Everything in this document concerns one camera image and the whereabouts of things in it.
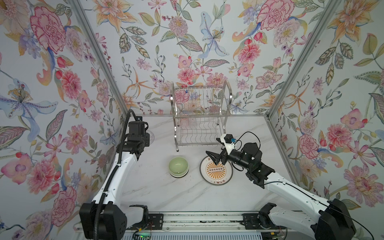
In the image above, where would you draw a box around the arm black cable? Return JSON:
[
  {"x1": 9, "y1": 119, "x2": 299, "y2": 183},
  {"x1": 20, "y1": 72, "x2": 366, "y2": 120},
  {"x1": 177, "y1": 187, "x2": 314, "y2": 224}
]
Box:
[
  {"x1": 230, "y1": 131, "x2": 375, "y2": 240},
  {"x1": 92, "y1": 109, "x2": 142, "y2": 240}
]

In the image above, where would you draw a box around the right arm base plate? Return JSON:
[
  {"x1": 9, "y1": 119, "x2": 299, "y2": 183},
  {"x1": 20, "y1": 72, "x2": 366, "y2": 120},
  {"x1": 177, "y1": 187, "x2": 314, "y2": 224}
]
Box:
[{"x1": 241, "y1": 213, "x2": 286, "y2": 231}]

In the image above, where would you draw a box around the pale green bowl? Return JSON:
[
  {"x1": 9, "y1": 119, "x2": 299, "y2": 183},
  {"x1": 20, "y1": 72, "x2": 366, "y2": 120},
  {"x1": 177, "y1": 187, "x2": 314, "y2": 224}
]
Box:
[{"x1": 168, "y1": 157, "x2": 189, "y2": 178}]

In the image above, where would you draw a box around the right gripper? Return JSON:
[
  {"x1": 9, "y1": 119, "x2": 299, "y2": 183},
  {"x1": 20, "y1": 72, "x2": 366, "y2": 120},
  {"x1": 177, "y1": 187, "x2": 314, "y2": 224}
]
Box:
[{"x1": 206, "y1": 150, "x2": 252, "y2": 174}]

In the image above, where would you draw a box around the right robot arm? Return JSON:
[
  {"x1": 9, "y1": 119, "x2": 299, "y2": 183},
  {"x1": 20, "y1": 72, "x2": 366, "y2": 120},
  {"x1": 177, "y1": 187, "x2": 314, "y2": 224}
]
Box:
[{"x1": 206, "y1": 142, "x2": 357, "y2": 240}]

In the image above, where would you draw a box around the brown rimmed plate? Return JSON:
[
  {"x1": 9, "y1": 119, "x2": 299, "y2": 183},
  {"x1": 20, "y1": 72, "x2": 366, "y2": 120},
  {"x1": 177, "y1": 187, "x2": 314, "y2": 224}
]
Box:
[{"x1": 200, "y1": 157, "x2": 234, "y2": 186}]

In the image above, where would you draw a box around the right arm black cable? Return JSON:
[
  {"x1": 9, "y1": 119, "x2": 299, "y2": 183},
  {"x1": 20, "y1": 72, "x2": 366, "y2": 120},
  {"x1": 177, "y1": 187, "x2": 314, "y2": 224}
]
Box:
[{"x1": 230, "y1": 131, "x2": 375, "y2": 240}]

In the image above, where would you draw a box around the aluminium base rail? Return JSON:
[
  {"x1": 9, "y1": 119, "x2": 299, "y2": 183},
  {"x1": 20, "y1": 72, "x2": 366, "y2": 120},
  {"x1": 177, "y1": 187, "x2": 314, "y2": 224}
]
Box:
[{"x1": 72, "y1": 210, "x2": 331, "y2": 233}]

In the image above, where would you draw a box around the chrome two-tier dish rack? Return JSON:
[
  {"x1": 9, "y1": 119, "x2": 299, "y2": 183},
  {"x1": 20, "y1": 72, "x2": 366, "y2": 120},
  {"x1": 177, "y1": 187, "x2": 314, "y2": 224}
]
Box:
[{"x1": 170, "y1": 81, "x2": 233, "y2": 152}]

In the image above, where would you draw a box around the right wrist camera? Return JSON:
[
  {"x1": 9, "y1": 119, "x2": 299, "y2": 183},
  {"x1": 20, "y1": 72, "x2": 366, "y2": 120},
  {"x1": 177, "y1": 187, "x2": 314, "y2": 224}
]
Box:
[{"x1": 216, "y1": 134, "x2": 237, "y2": 155}]

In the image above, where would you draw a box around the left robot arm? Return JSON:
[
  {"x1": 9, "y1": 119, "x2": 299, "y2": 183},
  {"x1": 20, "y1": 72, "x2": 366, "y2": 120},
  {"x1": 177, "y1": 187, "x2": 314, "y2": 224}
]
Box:
[{"x1": 79, "y1": 120, "x2": 150, "y2": 240}]

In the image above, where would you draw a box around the clear glass cup large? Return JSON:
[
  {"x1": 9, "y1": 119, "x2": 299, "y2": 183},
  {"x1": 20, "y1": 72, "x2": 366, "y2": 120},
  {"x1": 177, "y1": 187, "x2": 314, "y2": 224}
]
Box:
[{"x1": 147, "y1": 131, "x2": 155, "y2": 145}]

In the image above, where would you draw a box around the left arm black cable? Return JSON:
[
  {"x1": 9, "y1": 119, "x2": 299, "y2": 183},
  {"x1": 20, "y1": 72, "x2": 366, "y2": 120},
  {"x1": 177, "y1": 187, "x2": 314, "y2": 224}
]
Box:
[{"x1": 92, "y1": 109, "x2": 142, "y2": 240}]

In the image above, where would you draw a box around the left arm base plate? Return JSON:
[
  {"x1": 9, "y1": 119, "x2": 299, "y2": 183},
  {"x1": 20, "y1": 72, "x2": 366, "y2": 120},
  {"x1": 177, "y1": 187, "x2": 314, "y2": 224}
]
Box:
[{"x1": 127, "y1": 214, "x2": 164, "y2": 231}]

